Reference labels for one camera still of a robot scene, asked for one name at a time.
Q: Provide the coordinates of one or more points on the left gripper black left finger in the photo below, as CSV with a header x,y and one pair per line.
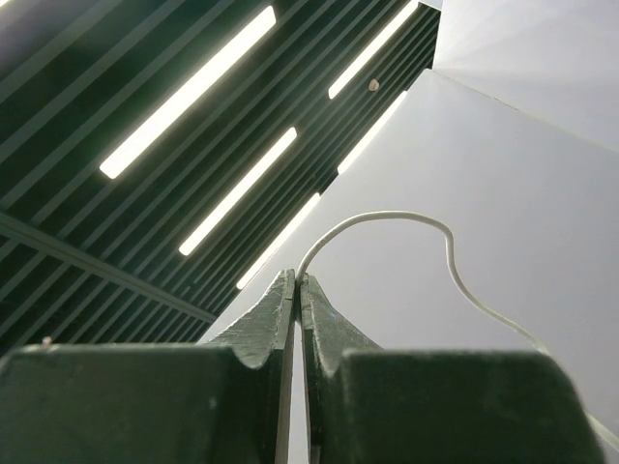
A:
x,y
253,420

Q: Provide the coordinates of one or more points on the ceiling light panels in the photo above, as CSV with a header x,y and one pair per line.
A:
x,y
152,150

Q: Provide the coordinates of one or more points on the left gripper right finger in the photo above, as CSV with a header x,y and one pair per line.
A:
x,y
326,335

